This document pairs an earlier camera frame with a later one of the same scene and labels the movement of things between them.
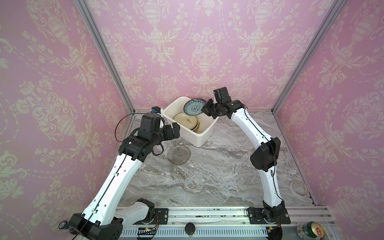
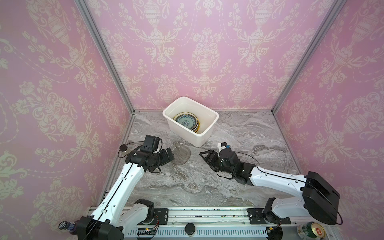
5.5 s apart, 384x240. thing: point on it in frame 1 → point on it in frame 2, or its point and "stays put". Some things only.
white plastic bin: (207, 124) stays put
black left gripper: (170, 134) → (166, 158)
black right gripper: (210, 108) → (216, 159)
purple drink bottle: (64, 225) stays put
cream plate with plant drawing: (189, 121) stays put
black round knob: (190, 228) stays put
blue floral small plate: (193, 106) → (187, 120)
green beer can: (311, 230) stays put
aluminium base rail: (232, 222) stays put
